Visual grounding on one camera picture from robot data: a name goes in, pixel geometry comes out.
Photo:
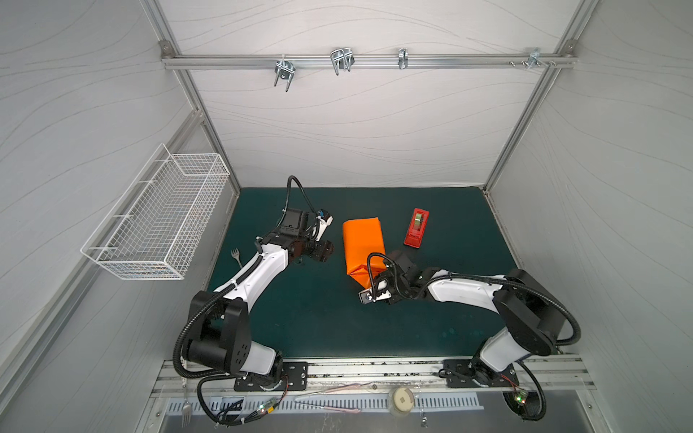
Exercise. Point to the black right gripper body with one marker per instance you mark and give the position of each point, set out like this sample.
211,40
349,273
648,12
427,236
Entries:
379,284

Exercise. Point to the right metal bolt clamp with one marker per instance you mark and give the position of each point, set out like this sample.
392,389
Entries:
533,61

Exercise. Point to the white slotted vent strip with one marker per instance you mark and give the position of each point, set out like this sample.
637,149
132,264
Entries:
424,403

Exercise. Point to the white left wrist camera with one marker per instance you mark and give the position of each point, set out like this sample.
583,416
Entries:
323,221

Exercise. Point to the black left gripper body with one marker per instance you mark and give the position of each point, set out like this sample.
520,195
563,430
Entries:
320,251

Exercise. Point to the red tape dispenser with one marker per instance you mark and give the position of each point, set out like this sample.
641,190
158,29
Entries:
416,229

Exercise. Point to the left metal u-bolt clamp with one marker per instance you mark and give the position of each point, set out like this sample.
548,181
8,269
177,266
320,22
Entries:
284,71

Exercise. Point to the metal u-bolt clamp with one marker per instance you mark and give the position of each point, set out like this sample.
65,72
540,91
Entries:
284,71
342,59

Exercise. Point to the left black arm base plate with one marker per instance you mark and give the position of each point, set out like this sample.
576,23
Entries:
292,377

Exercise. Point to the middle metal u-bolt clamp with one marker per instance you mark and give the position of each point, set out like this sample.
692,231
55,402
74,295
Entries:
342,59

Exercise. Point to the aluminium crossbar rail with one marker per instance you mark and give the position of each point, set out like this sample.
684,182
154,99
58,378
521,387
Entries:
362,61

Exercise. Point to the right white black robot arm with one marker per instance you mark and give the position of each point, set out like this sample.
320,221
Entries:
535,322

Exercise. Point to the white wire basket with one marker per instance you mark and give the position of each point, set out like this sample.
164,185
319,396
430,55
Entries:
153,230

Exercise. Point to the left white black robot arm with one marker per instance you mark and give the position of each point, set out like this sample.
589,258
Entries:
217,340

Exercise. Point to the fork hanging at front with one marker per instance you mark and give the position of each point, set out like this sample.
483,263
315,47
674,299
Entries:
186,408

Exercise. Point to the orange wrapping paper sheet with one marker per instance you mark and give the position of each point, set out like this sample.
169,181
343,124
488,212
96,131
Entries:
361,237

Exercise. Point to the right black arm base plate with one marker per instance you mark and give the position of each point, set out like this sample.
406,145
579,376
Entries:
472,373

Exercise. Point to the small metal bracket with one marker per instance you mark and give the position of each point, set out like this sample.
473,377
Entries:
403,59

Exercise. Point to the silver metal fork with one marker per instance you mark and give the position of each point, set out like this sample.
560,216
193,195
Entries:
235,253

